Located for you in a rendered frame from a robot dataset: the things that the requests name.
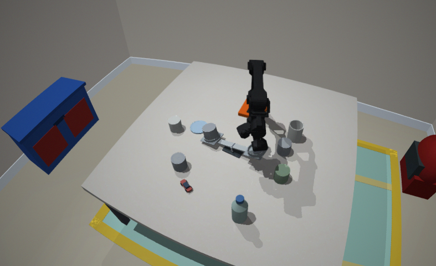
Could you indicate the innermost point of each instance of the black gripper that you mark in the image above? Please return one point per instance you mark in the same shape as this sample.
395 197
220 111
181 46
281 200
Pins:
258 144

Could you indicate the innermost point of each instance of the light blue round disc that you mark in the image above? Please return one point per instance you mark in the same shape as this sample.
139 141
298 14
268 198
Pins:
196 127

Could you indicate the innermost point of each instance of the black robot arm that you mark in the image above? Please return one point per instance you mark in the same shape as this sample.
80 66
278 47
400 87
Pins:
258 101

